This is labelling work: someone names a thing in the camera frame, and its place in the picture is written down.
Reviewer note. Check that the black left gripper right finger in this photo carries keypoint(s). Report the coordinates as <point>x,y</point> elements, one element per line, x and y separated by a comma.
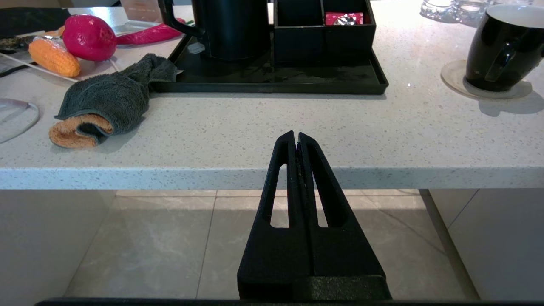
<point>340,255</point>

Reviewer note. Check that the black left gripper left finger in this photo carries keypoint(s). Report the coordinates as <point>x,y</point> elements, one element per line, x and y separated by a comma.
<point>272,255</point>

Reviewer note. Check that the black electric kettle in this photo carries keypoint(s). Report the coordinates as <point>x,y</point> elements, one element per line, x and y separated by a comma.
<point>233,29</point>

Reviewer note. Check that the black serving tray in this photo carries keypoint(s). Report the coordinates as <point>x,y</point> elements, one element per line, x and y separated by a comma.
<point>323,78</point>

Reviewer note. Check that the round beige coaster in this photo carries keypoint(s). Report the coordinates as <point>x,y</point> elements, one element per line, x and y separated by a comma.
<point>452,81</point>

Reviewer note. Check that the black compartment organizer box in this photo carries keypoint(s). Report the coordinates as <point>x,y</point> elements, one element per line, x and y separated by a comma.
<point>323,42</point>

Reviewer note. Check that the grey and orange towel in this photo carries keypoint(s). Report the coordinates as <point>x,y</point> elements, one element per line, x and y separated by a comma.
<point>110,97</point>

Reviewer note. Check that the small red packet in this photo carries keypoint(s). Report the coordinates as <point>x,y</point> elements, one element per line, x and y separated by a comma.
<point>344,18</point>

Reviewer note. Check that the thin wooden skewer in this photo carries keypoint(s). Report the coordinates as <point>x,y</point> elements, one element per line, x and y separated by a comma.
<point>42,70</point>
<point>114,64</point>

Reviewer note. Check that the black mug white inside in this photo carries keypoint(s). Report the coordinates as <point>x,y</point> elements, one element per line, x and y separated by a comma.
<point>493,55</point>

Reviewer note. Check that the red toy chili pepper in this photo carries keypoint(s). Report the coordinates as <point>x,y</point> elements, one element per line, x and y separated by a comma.
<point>146,35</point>

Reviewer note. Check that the water bottle red label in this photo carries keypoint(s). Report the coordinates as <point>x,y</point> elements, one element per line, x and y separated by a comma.
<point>512,2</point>
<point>474,9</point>
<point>437,8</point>

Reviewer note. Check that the red toy round fruit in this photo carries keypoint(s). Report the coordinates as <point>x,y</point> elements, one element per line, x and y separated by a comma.
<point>89,37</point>

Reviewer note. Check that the clear glass plate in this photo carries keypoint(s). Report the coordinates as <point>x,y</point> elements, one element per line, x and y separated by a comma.
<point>12,123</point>

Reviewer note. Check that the orange toy corn cob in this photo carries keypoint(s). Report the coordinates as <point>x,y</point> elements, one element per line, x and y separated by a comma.
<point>53,56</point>

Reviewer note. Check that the dark snack packet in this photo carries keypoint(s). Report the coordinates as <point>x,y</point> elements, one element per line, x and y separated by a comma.
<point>16,42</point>

